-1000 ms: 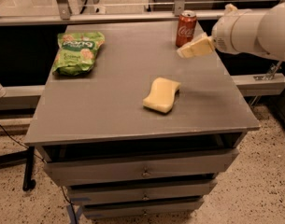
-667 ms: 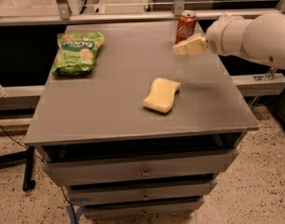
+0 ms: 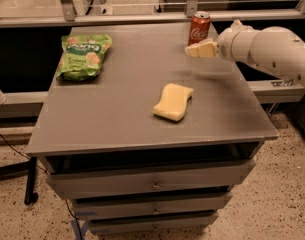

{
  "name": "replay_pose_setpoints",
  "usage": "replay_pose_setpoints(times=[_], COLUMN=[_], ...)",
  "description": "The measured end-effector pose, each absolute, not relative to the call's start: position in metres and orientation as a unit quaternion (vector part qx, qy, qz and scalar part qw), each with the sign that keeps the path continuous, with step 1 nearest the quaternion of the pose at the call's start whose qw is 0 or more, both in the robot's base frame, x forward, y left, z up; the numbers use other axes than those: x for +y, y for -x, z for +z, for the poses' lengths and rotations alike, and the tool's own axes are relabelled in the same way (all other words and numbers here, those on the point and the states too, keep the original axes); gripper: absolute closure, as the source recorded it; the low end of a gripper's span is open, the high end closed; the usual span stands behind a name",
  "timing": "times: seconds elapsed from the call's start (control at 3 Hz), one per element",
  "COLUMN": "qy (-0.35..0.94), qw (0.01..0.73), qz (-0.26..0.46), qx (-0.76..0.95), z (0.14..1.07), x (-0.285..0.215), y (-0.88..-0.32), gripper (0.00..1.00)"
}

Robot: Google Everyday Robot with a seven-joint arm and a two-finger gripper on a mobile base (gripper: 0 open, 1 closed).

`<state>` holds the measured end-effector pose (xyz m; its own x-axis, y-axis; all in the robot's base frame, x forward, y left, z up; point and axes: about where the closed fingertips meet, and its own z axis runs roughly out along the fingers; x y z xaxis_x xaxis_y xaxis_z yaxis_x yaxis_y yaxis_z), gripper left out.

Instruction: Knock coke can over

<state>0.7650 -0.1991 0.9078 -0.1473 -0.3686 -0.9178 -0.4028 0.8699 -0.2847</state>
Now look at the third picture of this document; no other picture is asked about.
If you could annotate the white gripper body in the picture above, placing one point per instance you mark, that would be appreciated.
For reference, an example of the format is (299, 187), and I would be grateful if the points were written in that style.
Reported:
(226, 44)

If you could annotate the red coke can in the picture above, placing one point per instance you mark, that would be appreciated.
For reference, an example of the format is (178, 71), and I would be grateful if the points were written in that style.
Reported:
(199, 27)

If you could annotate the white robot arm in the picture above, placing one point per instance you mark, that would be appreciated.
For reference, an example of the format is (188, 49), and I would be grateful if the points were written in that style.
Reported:
(276, 51)

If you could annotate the yellow sponge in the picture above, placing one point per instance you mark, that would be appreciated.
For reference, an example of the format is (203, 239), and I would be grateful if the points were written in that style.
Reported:
(173, 102)

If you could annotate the green chip bag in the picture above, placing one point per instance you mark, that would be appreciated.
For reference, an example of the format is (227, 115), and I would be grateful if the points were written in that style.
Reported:
(82, 57)

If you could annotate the grey metal railing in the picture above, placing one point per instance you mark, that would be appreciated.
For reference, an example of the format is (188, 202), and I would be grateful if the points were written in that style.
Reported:
(48, 13)

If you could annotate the grey drawer cabinet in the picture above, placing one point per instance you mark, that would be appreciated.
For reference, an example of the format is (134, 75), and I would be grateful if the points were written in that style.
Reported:
(107, 124)

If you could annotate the middle grey drawer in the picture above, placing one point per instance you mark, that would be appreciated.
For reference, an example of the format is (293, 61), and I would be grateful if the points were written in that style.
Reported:
(155, 206)

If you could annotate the grey drawer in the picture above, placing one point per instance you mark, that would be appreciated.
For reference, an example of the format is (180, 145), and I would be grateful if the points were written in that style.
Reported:
(152, 222)
(155, 206)
(150, 180)

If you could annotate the top grey drawer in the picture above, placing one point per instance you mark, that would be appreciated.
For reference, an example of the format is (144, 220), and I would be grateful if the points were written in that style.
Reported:
(150, 180)

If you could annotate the bottom grey drawer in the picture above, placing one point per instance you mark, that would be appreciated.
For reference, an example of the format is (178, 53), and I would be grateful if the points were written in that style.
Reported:
(152, 222)

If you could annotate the black stand leg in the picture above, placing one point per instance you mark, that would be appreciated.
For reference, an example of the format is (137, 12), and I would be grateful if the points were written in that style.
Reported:
(27, 169)

